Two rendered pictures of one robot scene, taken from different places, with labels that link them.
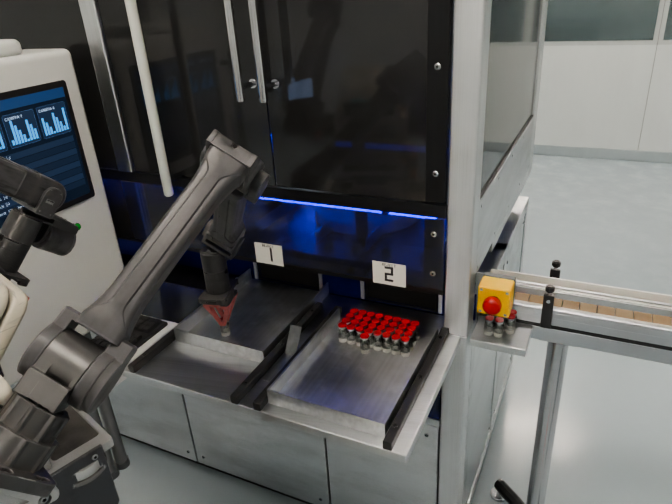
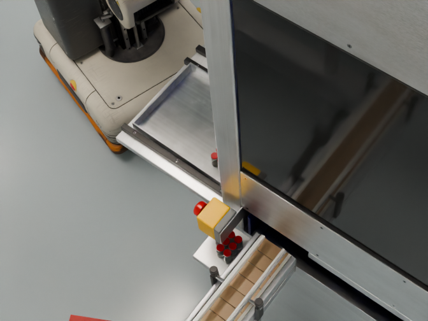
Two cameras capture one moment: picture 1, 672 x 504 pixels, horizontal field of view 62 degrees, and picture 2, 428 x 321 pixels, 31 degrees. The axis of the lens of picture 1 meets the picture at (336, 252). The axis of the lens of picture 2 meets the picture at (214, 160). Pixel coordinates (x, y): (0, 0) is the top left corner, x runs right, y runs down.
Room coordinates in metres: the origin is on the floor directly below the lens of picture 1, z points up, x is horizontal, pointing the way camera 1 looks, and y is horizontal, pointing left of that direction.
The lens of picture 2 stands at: (1.34, -1.12, 2.71)
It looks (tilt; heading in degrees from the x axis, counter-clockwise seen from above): 61 degrees down; 107
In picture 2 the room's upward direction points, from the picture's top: 7 degrees counter-clockwise
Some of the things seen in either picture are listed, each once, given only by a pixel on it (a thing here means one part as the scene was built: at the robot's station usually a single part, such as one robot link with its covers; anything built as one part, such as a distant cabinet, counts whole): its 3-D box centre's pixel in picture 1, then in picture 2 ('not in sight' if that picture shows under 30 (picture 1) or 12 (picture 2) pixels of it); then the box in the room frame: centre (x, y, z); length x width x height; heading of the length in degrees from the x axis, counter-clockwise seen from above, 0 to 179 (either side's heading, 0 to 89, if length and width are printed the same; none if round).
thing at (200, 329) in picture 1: (256, 310); not in sight; (1.25, 0.22, 0.90); 0.34 x 0.26 x 0.04; 153
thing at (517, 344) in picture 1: (502, 331); (228, 253); (1.12, -0.39, 0.87); 0.14 x 0.13 x 0.02; 153
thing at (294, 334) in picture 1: (282, 352); not in sight; (1.04, 0.14, 0.91); 0.14 x 0.03 x 0.06; 154
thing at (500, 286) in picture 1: (496, 295); (216, 220); (1.09, -0.36, 1.00); 0.08 x 0.07 x 0.07; 153
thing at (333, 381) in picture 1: (358, 363); (208, 125); (1.00, -0.03, 0.90); 0.34 x 0.26 x 0.04; 152
